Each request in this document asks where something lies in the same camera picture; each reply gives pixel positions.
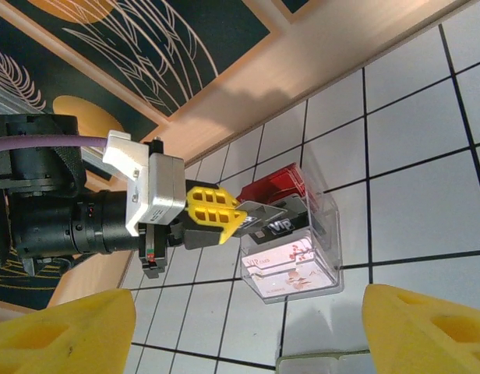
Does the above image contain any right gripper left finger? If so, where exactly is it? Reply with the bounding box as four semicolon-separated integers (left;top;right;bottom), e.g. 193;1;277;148
0;288;136;374

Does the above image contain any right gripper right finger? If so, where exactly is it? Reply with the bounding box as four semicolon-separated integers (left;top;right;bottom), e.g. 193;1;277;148
361;283;480;374

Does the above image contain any dark grey card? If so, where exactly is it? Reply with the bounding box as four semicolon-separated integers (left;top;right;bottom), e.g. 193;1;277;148
232;199;290;239

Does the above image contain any green card holder wallet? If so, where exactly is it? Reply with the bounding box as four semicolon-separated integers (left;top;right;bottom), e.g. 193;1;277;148
277;352;372;374

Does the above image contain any clear acrylic card stand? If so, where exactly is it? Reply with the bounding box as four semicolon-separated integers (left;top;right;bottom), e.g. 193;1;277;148
239;143;344;305

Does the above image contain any black VIP card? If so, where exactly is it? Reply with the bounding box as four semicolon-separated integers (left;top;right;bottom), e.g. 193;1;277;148
263;194;313;239

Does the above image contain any white blossom VIP card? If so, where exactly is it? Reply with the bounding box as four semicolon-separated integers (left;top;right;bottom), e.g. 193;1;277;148
242;239;338;299

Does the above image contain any red card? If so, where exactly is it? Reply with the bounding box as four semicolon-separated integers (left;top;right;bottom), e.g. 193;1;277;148
239;165;307;206

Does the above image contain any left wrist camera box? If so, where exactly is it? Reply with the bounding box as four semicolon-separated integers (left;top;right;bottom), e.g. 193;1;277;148
102;129;186;238

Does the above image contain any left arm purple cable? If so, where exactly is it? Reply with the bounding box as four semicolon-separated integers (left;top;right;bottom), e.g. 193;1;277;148
0;134;108;157

